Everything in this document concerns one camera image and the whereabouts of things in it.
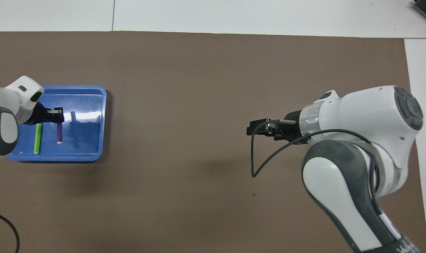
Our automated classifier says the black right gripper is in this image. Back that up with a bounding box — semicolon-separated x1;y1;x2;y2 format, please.
247;110;304;143

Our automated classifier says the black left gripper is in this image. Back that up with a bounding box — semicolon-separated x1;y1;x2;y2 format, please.
23;101;64;126

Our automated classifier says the green marker pen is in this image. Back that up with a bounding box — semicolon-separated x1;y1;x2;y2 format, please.
34;123;42;154

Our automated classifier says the blue plastic tray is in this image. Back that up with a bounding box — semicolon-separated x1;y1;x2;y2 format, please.
7;85;107;162

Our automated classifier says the brown table mat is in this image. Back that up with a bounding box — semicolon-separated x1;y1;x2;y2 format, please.
0;31;426;253

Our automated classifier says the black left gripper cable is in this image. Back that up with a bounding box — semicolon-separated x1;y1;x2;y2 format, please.
0;210;20;253

